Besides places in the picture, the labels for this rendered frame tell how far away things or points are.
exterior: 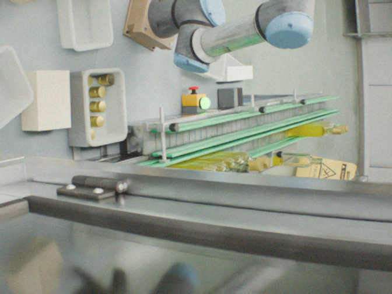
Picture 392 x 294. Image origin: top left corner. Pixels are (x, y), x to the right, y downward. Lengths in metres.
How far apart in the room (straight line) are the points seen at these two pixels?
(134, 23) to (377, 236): 1.45
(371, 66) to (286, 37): 6.15
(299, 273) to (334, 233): 0.06
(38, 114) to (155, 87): 0.62
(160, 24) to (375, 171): 6.11
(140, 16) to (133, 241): 1.40
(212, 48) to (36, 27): 0.51
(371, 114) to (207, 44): 6.05
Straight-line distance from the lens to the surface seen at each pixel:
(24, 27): 1.42
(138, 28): 1.67
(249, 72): 2.34
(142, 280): 0.27
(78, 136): 1.48
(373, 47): 7.37
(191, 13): 1.59
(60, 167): 0.51
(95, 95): 1.53
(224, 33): 1.41
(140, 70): 1.77
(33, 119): 1.36
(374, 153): 7.47
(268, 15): 1.26
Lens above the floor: 1.87
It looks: 33 degrees down
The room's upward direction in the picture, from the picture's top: 93 degrees clockwise
